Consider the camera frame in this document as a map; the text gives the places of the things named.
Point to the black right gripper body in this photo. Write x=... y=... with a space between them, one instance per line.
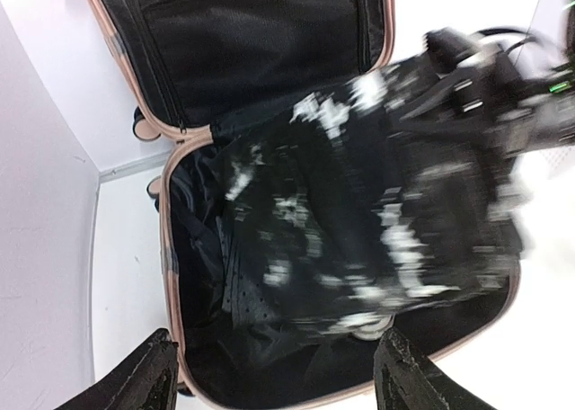
x=481 y=98

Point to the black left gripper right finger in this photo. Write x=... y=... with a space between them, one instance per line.
x=405 y=378

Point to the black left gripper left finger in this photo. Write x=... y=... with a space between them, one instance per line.
x=146 y=379

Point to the black white splattered jeans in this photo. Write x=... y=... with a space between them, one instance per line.
x=336 y=221

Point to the beige hard-shell suitcase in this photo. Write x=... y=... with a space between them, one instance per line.
x=205 y=72

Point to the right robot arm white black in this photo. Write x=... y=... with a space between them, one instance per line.
x=560 y=78

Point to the round tin blue lid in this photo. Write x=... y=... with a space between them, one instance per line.
x=374 y=331

